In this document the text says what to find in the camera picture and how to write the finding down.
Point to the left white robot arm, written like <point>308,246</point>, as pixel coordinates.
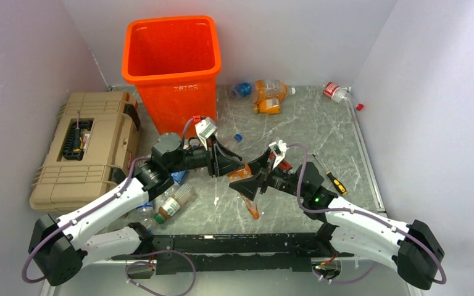
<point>61,247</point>

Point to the red label bottle corner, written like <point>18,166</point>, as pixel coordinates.
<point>342,96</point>

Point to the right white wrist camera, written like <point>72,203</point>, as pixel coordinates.
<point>278,148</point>

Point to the small orange bottle far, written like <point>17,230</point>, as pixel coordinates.
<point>268,106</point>

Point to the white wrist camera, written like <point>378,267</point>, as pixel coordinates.
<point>278,148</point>
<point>205,129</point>

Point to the blue label water bottle left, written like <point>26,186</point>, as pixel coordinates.
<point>144,214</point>

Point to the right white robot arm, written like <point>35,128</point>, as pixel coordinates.
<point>410,249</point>

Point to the tan tool case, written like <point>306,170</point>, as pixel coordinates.
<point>93,147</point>

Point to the blue label water bottle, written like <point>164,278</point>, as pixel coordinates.
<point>144,214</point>
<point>179,177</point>

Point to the blue label water bottle middle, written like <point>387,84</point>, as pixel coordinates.
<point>179,177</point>

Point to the pepsi bottle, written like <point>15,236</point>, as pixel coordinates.
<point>234,144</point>

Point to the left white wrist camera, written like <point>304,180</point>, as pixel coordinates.
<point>205,129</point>

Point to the blue crushed bottle far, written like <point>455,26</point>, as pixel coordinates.
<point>241,90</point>

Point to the brown tea bottle green cap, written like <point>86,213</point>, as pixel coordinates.
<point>176,197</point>

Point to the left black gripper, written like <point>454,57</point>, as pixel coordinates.
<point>220,160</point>

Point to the orange tea bottle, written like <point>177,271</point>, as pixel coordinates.
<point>244,188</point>

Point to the yellow black screwdriver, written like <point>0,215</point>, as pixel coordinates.
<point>337,184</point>

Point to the orange plastic bin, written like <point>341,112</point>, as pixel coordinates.
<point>173,63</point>

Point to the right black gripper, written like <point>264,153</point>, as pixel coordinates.
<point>266,173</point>

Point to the adjustable wrench red handle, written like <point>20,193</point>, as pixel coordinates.
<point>284,163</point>

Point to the black base frame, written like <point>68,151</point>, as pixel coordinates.
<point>296,251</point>

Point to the large orange juice bottle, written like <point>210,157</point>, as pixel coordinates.
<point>271,89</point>

